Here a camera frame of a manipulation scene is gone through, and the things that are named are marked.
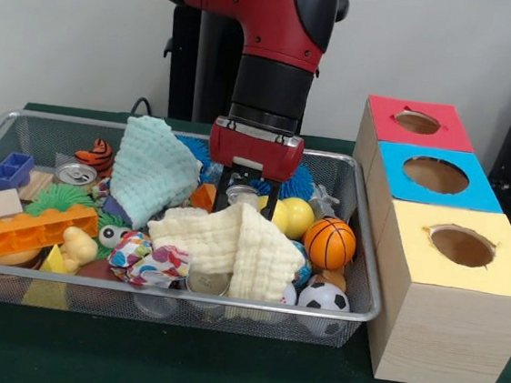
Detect small yellow ball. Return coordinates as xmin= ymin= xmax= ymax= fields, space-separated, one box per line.
xmin=277 ymin=196 xmax=318 ymax=242

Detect blue spiky ball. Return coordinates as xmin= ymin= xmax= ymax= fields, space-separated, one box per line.
xmin=278 ymin=161 xmax=319 ymax=204

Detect small orange basketball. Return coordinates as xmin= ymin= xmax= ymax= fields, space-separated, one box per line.
xmin=300 ymin=216 xmax=360 ymax=274

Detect wooden box with three holes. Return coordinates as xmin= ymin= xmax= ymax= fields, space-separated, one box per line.
xmin=329 ymin=93 xmax=511 ymax=383

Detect shallow clear mesh bin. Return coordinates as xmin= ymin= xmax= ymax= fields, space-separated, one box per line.
xmin=0 ymin=108 xmax=398 ymax=353

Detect green spiky toy with eyes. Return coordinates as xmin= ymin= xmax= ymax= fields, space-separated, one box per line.
xmin=21 ymin=178 xmax=142 ymax=264

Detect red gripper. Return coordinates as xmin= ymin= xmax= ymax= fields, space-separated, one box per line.
xmin=202 ymin=115 xmax=307 ymax=223

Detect cream waffle cloth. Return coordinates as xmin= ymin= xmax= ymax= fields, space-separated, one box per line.
xmin=140 ymin=194 xmax=312 ymax=307

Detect mint green cloth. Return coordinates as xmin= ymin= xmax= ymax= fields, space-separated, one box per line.
xmin=105 ymin=112 xmax=208 ymax=236

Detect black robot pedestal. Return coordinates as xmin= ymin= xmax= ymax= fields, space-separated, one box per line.
xmin=158 ymin=0 xmax=350 ymax=138

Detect dark green table cloth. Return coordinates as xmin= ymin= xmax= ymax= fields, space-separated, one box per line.
xmin=0 ymin=99 xmax=511 ymax=383

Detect small soccer ball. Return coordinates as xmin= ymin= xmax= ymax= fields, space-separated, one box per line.
xmin=294 ymin=279 xmax=353 ymax=339

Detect orange toy brick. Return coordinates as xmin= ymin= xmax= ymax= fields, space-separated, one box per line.
xmin=0 ymin=196 xmax=102 ymax=271

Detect colourful patterned cloth pouch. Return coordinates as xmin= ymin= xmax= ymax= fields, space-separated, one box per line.
xmin=105 ymin=227 xmax=194 ymax=292

